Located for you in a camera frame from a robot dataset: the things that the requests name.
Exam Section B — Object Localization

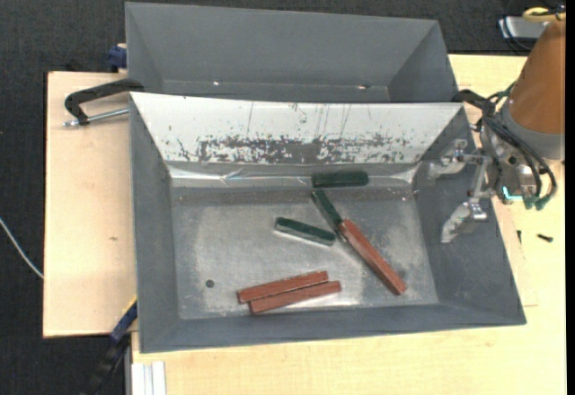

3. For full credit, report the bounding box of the red-brown flat block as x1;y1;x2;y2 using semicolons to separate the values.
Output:
337;218;408;297
235;269;330;305
248;280;343;315

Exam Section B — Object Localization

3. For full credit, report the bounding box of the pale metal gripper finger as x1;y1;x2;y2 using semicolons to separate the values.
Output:
426;137;472;181
439;199;490;245

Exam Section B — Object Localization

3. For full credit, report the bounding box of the grey metal bin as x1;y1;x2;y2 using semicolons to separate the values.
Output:
124;1;527;354

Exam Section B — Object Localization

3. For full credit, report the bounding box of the dark green flat block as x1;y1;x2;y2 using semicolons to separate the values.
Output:
310;171;370;189
310;189;345;235
274;216;338;248

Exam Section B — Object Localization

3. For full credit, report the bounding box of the pale wood flat board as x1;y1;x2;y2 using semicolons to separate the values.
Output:
43;71;539;338

